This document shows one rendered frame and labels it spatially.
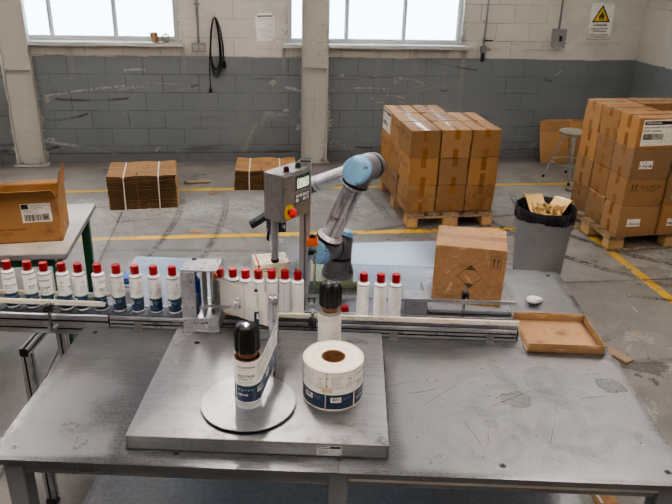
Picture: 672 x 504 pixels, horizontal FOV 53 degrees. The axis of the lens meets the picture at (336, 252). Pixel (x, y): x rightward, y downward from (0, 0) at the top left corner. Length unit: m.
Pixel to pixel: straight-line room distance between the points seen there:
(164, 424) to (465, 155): 4.43
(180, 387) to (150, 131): 5.96
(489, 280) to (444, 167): 3.21
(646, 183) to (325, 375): 4.37
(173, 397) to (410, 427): 0.78
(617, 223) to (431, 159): 1.65
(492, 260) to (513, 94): 5.80
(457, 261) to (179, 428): 1.38
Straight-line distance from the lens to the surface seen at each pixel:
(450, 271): 2.95
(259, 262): 3.19
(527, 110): 8.71
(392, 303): 2.71
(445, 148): 6.04
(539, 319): 3.01
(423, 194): 6.10
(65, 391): 2.55
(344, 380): 2.18
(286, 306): 2.73
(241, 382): 2.18
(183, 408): 2.28
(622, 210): 6.10
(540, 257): 5.10
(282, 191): 2.55
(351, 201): 2.84
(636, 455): 2.38
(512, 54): 8.50
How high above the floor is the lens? 2.22
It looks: 23 degrees down
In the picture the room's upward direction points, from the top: 2 degrees clockwise
